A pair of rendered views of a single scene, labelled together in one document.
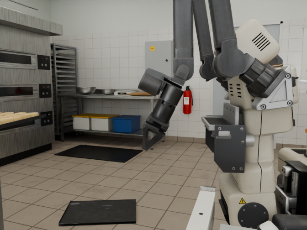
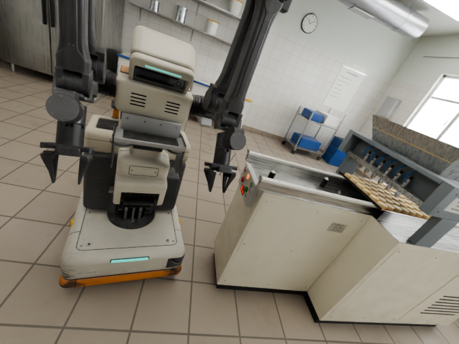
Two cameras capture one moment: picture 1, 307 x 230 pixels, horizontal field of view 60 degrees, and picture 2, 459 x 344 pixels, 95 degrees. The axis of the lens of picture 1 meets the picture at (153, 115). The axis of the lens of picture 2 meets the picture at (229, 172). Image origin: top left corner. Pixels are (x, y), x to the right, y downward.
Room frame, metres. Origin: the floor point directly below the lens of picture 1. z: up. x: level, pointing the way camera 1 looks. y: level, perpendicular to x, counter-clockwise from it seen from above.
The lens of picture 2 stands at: (1.14, 0.54, 1.32)
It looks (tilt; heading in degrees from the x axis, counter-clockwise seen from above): 27 degrees down; 235
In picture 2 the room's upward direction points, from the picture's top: 21 degrees clockwise
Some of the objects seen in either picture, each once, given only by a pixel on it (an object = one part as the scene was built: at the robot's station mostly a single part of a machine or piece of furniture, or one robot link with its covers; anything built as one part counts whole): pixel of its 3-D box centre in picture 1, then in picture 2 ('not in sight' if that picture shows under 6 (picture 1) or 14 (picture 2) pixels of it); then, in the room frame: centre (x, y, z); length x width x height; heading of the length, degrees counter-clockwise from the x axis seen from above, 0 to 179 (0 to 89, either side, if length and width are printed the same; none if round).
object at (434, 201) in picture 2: not in sight; (390, 181); (-0.39, 0.03, 1.01); 0.72 x 0.33 x 0.34; 72
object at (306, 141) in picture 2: not in sight; (305, 141); (-2.86, -2.68, 0.28); 0.56 x 0.38 x 0.20; 168
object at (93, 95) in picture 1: (112, 115); not in sight; (4.94, 0.77, 0.49); 1.90 x 0.72 x 0.98; 70
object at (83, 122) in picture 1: (87, 121); not in sight; (5.12, 1.29, 0.36); 0.46 x 0.38 x 0.26; 159
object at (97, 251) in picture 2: not in sight; (130, 226); (0.96, -0.56, 0.16); 0.67 x 0.64 x 0.25; 85
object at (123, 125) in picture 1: (127, 123); not in sight; (4.84, 0.49, 0.36); 0.46 x 0.38 x 0.26; 162
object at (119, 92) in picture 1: (124, 92); not in sight; (4.81, 0.52, 0.92); 0.32 x 0.30 x 0.09; 167
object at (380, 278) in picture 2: not in sight; (384, 252); (-0.85, 0.17, 0.42); 1.28 x 0.72 x 0.84; 162
